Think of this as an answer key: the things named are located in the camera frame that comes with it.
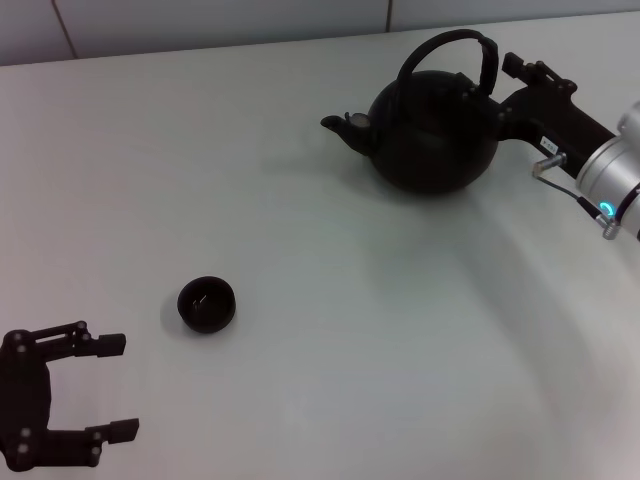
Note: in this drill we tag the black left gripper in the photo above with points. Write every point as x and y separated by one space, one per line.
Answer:
25 395

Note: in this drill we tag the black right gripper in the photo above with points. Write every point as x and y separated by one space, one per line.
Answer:
545 117

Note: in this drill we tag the black round teapot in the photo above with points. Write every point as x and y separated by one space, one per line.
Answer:
425 145

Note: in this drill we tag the small dark teacup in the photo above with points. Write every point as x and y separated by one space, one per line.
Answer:
207 315

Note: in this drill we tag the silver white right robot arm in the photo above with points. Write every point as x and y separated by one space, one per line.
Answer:
610 165

